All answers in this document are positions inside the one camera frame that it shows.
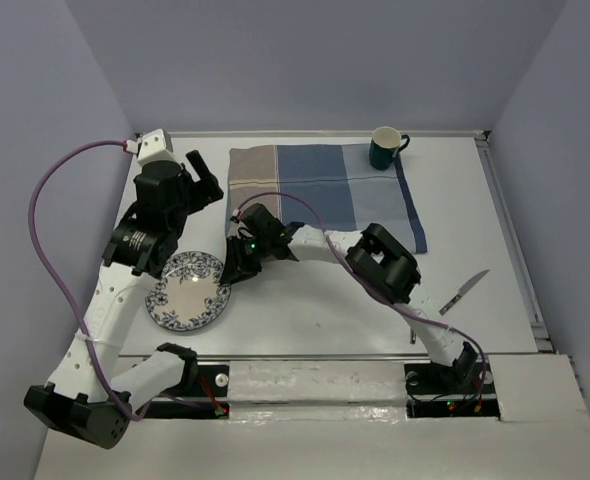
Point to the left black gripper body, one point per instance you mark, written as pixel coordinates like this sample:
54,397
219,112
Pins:
194,198

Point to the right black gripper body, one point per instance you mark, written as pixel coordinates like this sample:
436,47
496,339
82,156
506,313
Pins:
262,243

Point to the blue floral ceramic plate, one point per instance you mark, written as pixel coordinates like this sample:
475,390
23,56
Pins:
189,295

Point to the blue beige checked cloth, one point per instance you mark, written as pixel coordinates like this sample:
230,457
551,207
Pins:
334,182

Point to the green white ceramic mug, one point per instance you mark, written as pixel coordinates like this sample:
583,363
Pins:
385,146

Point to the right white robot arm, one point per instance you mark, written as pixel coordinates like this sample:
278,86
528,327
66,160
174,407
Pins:
380,264

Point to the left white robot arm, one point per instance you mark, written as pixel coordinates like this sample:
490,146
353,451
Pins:
79,399

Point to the silver table knife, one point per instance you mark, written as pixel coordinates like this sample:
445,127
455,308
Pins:
463,290

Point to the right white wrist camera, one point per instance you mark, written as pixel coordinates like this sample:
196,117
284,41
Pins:
237,228

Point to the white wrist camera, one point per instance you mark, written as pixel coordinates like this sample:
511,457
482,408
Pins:
237,228
151,147

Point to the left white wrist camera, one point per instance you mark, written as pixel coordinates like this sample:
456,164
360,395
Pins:
151,147

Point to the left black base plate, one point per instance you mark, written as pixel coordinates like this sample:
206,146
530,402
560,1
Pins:
206,399

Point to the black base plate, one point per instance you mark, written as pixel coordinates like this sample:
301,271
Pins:
206,399
432,393

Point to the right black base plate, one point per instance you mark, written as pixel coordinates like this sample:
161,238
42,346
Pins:
432,393

